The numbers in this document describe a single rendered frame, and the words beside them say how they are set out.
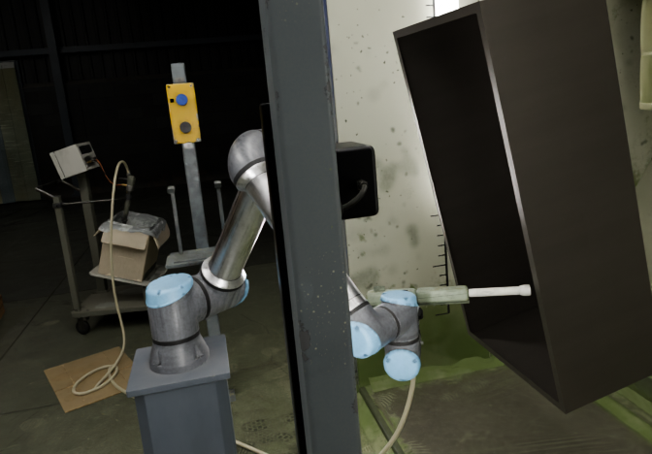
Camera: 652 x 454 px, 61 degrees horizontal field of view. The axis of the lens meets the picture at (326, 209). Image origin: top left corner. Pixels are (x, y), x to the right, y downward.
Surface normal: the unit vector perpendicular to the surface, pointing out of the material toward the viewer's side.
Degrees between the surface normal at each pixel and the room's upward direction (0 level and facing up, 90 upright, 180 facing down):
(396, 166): 90
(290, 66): 90
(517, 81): 90
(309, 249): 90
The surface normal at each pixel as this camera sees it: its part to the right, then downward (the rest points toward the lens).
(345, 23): 0.22, 0.18
